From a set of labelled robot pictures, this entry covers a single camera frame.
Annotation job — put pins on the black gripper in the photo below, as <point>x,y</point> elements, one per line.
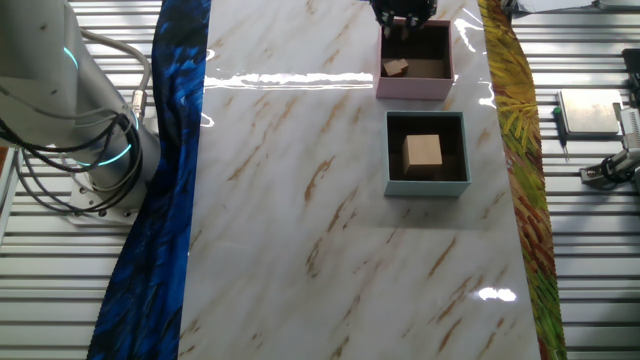
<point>405,6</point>

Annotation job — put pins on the medium wooden cube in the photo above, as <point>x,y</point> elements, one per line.
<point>391,69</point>

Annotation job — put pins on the large wooden cube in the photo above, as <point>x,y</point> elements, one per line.
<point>422,152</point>

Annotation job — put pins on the pink open box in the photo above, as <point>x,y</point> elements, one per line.
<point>415,89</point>

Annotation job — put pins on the light blue open box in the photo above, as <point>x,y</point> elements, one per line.
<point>425,189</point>

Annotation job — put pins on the grey flat object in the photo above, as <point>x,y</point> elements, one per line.
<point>620,4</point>

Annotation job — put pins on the square silver metal plate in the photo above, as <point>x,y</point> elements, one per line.
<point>590,112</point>

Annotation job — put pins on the yellow green patterned cloth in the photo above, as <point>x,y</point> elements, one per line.
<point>530,200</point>

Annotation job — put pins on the black device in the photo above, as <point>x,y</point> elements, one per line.
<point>632,62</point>

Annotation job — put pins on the white marble pattern sheet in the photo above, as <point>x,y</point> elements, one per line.
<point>300,250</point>

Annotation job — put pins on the white ribbed device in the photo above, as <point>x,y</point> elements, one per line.
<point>631,122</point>

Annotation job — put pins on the blue patterned cloth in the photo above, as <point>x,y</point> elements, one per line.
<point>150,250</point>

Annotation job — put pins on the metal clamp bracket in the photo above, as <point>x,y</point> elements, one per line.
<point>592,175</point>

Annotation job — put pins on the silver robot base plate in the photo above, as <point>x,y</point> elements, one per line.
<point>115,215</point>

